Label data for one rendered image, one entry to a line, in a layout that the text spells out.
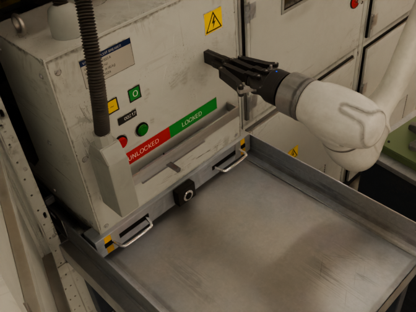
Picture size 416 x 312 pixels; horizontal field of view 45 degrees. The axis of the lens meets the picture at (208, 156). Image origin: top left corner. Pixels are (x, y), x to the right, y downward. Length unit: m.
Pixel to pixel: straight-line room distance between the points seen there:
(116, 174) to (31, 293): 0.32
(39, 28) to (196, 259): 0.62
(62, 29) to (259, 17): 0.66
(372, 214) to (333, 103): 0.44
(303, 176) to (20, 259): 0.83
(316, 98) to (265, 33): 0.58
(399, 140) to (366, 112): 0.76
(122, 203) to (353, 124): 0.48
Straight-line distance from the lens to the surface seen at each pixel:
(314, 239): 1.26
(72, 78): 0.98
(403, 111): 2.80
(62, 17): 0.97
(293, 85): 1.00
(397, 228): 1.29
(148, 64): 1.08
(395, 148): 1.66
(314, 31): 1.73
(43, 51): 0.97
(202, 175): 1.35
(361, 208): 1.32
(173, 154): 1.18
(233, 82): 1.08
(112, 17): 1.05
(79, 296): 1.51
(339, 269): 1.21
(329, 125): 0.95
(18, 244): 0.82
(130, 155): 1.14
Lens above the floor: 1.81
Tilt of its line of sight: 41 degrees down
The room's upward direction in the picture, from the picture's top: 6 degrees counter-clockwise
